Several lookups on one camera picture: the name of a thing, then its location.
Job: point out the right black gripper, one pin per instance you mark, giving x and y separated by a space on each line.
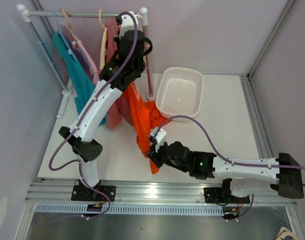
154 156

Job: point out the orange t shirt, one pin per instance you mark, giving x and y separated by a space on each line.
145 116

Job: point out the teal t shirt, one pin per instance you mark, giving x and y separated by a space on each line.
82 84

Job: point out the light pink t shirt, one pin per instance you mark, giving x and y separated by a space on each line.
82 55

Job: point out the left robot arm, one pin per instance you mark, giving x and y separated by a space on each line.
126 65

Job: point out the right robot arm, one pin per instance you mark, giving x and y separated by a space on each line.
239 177

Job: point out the beige wooden hanger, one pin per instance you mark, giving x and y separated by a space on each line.
102 56

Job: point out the beige slim hanger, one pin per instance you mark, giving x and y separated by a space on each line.
69 24

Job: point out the white perforated plastic basket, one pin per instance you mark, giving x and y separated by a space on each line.
180 92

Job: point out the metal clothes rack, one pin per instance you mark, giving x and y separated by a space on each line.
26 14

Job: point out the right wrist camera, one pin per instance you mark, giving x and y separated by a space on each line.
157 138

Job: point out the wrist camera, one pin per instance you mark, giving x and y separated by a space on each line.
157 138
126 23

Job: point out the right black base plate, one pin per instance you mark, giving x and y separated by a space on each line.
222 196

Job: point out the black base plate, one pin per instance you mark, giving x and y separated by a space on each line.
222 196
81 193

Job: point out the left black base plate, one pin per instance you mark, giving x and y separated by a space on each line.
81 193

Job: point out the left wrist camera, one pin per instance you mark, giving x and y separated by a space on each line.
126 23

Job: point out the aluminium mounting rail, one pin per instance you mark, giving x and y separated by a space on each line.
127 192

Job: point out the white slotted cable duct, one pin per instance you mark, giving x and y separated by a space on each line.
131 209

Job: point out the blue wire hanger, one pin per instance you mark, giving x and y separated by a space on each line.
56 21

